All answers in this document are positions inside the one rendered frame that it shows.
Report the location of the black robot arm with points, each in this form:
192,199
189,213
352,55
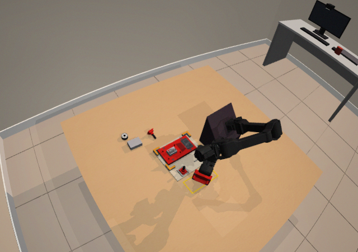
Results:
270,131

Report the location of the small black and white wheel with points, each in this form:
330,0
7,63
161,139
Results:
124,136

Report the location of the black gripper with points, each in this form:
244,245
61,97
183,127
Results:
207,167

